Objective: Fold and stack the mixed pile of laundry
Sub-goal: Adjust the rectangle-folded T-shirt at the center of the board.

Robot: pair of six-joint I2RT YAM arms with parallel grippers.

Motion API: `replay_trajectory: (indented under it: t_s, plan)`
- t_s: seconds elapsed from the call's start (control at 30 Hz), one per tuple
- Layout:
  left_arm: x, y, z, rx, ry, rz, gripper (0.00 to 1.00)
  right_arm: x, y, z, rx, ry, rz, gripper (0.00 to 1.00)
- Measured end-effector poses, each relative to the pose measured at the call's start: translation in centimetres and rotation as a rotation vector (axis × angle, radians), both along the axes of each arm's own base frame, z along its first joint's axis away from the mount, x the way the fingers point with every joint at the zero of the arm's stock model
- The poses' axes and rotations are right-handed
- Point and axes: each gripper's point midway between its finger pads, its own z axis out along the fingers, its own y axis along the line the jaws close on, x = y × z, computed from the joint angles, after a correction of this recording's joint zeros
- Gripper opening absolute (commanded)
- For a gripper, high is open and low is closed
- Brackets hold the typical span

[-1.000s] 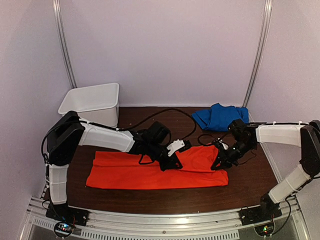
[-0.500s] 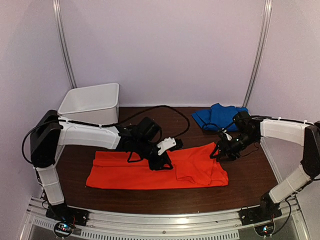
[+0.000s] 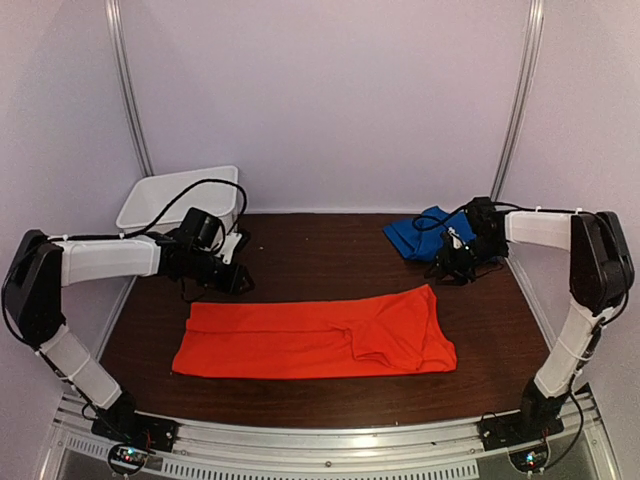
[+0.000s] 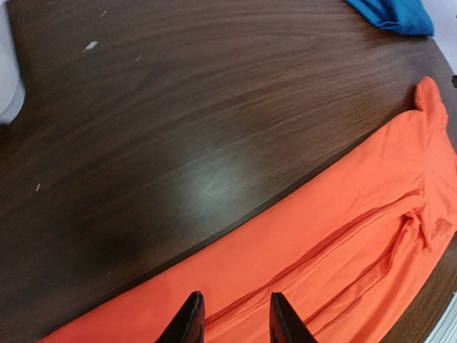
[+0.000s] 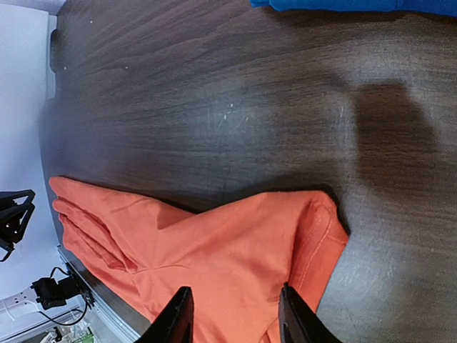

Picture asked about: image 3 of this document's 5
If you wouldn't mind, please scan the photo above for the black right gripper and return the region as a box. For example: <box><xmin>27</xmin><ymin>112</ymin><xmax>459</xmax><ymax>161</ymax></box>
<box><xmin>425</xmin><ymin>236</ymin><xmax>507</xmax><ymax>286</ymax></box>

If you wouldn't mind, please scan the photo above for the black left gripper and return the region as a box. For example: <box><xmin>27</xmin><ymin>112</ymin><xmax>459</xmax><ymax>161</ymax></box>
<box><xmin>185</xmin><ymin>249</ymin><xmax>255</xmax><ymax>297</ymax></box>

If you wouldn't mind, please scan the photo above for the blue pleated skirt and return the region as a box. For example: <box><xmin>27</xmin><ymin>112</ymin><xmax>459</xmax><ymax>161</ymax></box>
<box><xmin>383</xmin><ymin>206</ymin><xmax>476</xmax><ymax>262</ymax></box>

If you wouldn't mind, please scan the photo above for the orange t-shirt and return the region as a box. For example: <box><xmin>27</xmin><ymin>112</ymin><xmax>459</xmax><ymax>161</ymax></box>
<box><xmin>172</xmin><ymin>285</ymin><xmax>458</xmax><ymax>380</ymax></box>

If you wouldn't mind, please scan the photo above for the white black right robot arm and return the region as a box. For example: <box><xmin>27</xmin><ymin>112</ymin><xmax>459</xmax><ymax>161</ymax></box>
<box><xmin>412</xmin><ymin>197</ymin><xmax>635</xmax><ymax>442</ymax></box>

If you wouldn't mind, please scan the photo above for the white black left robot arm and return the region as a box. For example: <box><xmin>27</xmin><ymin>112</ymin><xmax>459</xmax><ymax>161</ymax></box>
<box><xmin>1</xmin><ymin>208</ymin><xmax>254</xmax><ymax>444</ymax></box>

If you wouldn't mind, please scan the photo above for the white plastic laundry bin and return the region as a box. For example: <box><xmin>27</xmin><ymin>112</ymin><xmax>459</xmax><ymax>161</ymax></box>
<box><xmin>116</xmin><ymin>165</ymin><xmax>242</xmax><ymax>233</ymax></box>

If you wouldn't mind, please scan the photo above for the right round circuit board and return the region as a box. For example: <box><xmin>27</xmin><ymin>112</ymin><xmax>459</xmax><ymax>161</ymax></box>
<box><xmin>508</xmin><ymin>445</ymin><xmax>550</xmax><ymax>474</ymax></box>

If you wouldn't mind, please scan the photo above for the round circuit board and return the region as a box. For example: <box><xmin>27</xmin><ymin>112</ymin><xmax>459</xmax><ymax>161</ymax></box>
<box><xmin>508</xmin><ymin>445</ymin><xmax>550</xmax><ymax>474</ymax></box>
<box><xmin>107</xmin><ymin>443</ymin><xmax>150</xmax><ymax>476</ymax></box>

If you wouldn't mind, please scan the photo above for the left round circuit board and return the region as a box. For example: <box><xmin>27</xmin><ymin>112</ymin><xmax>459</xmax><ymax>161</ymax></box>
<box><xmin>107</xmin><ymin>443</ymin><xmax>150</xmax><ymax>476</ymax></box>

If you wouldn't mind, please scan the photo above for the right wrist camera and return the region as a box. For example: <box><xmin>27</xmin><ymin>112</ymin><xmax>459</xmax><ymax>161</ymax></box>
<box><xmin>441</xmin><ymin>227</ymin><xmax>465</xmax><ymax>250</ymax></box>

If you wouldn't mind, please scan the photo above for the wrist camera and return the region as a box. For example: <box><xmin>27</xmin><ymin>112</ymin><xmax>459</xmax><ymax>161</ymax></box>
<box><xmin>441</xmin><ymin>227</ymin><xmax>465</xmax><ymax>250</ymax></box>
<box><xmin>217</xmin><ymin>229</ymin><xmax>251</xmax><ymax>265</ymax></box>

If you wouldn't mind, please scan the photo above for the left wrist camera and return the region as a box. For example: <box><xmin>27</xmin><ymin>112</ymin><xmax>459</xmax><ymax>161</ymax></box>
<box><xmin>217</xmin><ymin>229</ymin><xmax>251</xmax><ymax>265</ymax></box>

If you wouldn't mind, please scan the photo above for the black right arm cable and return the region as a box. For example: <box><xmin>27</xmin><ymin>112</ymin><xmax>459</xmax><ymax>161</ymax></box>
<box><xmin>412</xmin><ymin>201</ymin><xmax>516</xmax><ymax>236</ymax></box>

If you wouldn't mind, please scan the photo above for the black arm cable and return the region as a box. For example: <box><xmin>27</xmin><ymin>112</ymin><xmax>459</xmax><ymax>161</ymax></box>
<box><xmin>119</xmin><ymin>179</ymin><xmax>250</xmax><ymax>241</ymax></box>
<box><xmin>412</xmin><ymin>201</ymin><xmax>516</xmax><ymax>236</ymax></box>

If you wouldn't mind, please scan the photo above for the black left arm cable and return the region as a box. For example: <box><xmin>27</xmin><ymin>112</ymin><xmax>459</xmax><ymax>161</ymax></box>
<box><xmin>119</xmin><ymin>179</ymin><xmax>250</xmax><ymax>241</ymax></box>

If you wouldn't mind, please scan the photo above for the aluminium front rail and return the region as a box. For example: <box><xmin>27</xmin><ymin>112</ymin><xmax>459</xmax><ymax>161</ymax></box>
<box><xmin>49</xmin><ymin>384</ymin><xmax>611</xmax><ymax>480</ymax></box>

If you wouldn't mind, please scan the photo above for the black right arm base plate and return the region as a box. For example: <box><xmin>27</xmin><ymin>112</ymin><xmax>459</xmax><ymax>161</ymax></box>
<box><xmin>476</xmin><ymin>400</ymin><xmax>564</xmax><ymax>451</ymax></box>

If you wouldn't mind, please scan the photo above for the aluminium frame post right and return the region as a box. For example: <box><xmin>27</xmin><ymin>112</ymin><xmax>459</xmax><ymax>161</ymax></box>
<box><xmin>490</xmin><ymin>0</ymin><xmax>545</xmax><ymax>200</ymax></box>

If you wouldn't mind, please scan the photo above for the aluminium frame post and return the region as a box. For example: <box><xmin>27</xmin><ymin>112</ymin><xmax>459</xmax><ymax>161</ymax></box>
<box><xmin>490</xmin><ymin>0</ymin><xmax>545</xmax><ymax>200</ymax></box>
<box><xmin>104</xmin><ymin>0</ymin><xmax>154</xmax><ymax>177</ymax></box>

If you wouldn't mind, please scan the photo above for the aluminium frame post left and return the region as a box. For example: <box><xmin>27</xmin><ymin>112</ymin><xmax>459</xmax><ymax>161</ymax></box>
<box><xmin>104</xmin><ymin>0</ymin><xmax>154</xmax><ymax>177</ymax></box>

